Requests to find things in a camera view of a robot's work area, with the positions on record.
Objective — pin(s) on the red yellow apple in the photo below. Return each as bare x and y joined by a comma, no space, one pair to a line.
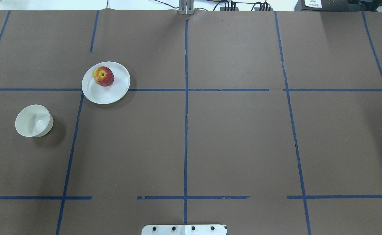
103,76

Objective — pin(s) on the white round plate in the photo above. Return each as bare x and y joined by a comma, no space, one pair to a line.
106,94

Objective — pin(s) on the white bowl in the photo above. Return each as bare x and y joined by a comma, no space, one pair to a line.
34,121

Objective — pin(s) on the brown paper table cover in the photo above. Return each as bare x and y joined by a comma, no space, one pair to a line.
268,122

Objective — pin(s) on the black desktop box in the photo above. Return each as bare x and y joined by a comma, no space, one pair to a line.
326,6

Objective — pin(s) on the aluminium frame post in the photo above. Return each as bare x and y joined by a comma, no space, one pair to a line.
186,7

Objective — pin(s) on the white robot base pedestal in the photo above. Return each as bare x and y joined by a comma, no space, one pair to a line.
196,229

